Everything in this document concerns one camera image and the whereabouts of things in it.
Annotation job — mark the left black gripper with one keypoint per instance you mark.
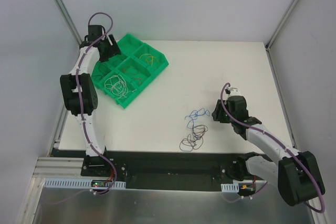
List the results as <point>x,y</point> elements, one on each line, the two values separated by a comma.
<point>111,50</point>

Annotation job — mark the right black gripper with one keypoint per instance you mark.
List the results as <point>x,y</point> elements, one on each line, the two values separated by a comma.
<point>220,114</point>

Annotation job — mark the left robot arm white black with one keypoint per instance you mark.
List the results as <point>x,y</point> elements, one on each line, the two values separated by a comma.
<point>80,96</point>

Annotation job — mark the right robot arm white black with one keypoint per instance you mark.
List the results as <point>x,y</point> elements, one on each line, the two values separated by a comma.
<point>295,174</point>

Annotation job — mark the green compartment tray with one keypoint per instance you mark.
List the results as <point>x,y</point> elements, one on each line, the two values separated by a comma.
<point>123,77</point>

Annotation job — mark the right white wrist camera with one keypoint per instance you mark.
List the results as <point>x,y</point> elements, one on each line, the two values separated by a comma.
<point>232,91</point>

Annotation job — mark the right white cable duct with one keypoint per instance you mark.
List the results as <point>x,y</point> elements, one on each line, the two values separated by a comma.
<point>230,188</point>

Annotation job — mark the white cable duct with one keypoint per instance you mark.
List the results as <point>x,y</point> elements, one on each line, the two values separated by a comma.
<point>230,188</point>
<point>71,183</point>

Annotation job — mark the left aluminium frame post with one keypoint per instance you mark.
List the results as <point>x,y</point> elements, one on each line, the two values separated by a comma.
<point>68,20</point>

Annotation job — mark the aluminium frame post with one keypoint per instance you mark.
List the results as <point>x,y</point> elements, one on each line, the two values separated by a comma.
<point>68,20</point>
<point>287,14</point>

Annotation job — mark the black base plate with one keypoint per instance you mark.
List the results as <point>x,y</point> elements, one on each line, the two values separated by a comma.
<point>162,171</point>

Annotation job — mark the aluminium frame rail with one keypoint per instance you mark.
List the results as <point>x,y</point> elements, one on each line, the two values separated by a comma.
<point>58,167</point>

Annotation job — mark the left white cable duct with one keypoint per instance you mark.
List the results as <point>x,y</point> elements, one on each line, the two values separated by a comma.
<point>71,183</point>

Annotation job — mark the right aluminium frame post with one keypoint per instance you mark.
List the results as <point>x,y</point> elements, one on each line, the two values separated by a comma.
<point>287,14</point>

